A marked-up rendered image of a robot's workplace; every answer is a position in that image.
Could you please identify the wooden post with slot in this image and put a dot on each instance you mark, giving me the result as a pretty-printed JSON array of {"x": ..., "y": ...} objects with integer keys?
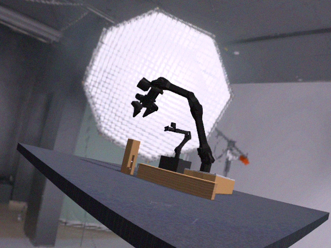
[{"x": 130, "y": 156}]

